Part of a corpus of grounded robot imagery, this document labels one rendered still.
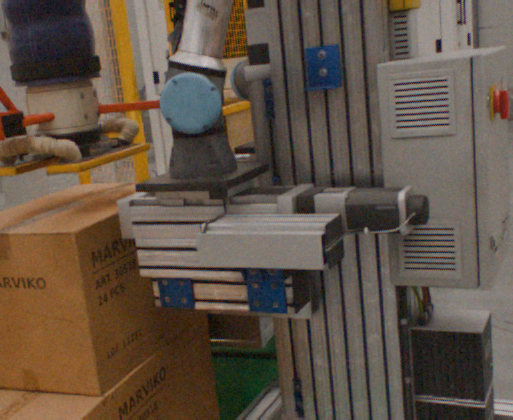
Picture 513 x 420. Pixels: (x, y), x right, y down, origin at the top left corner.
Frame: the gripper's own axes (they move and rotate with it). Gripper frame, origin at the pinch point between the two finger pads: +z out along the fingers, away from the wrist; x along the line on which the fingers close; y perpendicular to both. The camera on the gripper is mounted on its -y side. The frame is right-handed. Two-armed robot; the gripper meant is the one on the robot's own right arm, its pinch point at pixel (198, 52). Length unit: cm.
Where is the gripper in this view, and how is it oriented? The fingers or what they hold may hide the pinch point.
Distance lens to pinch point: 217.4
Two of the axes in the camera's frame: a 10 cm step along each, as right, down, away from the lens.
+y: -4.1, 2.7, -8.7
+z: 1.1, 9.6, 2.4
